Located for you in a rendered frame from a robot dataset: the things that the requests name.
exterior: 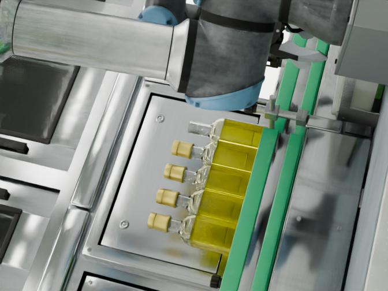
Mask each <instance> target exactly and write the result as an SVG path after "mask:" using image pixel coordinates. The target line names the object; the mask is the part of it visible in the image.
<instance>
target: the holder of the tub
mask: <svg viewBox="0 0 388 291"><path fill-rule="evenodd" d="M387 89H388V85H386V84H380V83H375V82H371V81H365V80H359V79H353V78H350V77H345V82H344V87H343V91H342V96H341V103H340V106H339V111H338V117H337V120H340V121H346V122H347V123H346V128H345V132H346V133H351V134H354V135H360V136H365V137H370V138H372V137H373V134H374V129H375V128H376V125H377V123H378V119H379V116H380V112H381V109H382V106H383V102H384V99H385V96H386V92H387Z"/></svg>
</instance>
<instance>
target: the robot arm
mask: <svg viewBox="0 0 388 291"><path fill-rule="evenodd" d="M193 3H194V4H195V5H194V4H190V3H187V2H186V0H145V6H144V9H143V10H142V12H141V13H140V14H139V15H138V17H137V19H132V18H126V17H119V16H113V15H109V14H103V13H97V12H90V11H86V10H80V9H74V8H67V7H63V6H57V5H51V4H46V3H40V2H34V1H28V0H0V62H3V61H5V60H6V59H8V58H9V57H11V56H13V55H19V56H23V57H30V58H36V59H43V60H47V61H54V62H60V63H64V64H71V65H77V66H84V67H88V68H95V69H101V70H107V71H112V72H118V73H125V74H132V75H135V76H142V77H149V78H153V79H160V80H164V81H167V82H168V83H169V84H170V86H171V87H172V89H173V90H174V92H179V93H183V94H185V100H186V102H187V103H188V104H189V105H191V106H193V107H200V108H201V109H205V110H215V111H233V110H241V109H246V108H248V107H251V106H252V105H254V104H255V103H256V102H257V100H258V99H259V95H260V91H261V88H262V84H263V82H264V81H265V75H264V74H265V71H266V67H267V66H268V67H271V68H275V63H278V60H279V59H290V60H292V62H293V63H294V65H295V66H296V67H297V68H300V69H305V68H306V66H307V65H308V64H309V62H320V61H326V60H327V59H328V56H326V55H324V54H323V53H322V52H320V51H317V50H311V49H309V48H308V47H300V46H298V45H297V44H296V43H295V42H292V41H290V40H288V41H286V42H284V43H283V39H284V33H283V31H284V30H285V31H286V32H288V33H297V34H299V35H300V36H301V37H302V38H303V39H312V38H313V37H314V36H315V37H316V38H318V39H320V40H322V41H324V42H325V43H327V44H332V45H335V46H340V47H341V45H342V42H343V39H344V36H345V31H346V28H347V24H348V22H346V21H347V18H348V16H350V11H351V8H352V4H353V0H193ZM285 26H286V27H285ZM267 62H270V64H269V65H268V64H267Z"/></svg>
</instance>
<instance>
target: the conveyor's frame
mask: <svg viewBox="0 0 388 291"><path fill-rule="evenodd" d="M339 49H340V46H335V45H332V44H331V45H330V48H329V53H328V59H327V61H326V65H325V68H324V72H323V77H322V82H321V85H320V89H319V93H318V98H317V101H316V106H315V110H314V115H315V116H319V117H324V118H330V119H334V120H337V117H338V111H337V113H336V115H332V114H331V111H332V107H333V100H334V94H335V88H336V84H337V77H338V75H335V74H334V71H335V66H336V64H335V59H337V57H338V53H339ZM346 123H347V122H346V121H342V129H341V134H337V133H333V132H327V131H323V130H319V129H313V128H309V129H307V133H306V136H305V140H304V145H303V150H302V153H301V157H300V161H299V166H298V169H297V174H296V178H295V181H294V186H293V190H292V195H291V198H290V202H289V207H288V211H287V214H286V219H285V223H284V226H283V231H282V235H281V240H280V243H279V247H278V252H277V256H276V259H275V264H274V268H273V273H272V276H271V280H270V285H269V288H268V291H341V287H342V281H343V278H344V272H345V267H346V261H347V258H348V252H349V247H350V241H351V238H352V232H353V227H354V224H355V218H356V213H357V210H358V211H360V209H361V204H362V200H363V195H364V189H362V188H361V187H362V183H363V178H364V172H365V167H366V163H367V158H368V153H369V149H370V144H371V141H370V140H369V139H370V138H369V137H365V136H360V135H354V134H351V133H346V132H345V128H346Z"/></svg>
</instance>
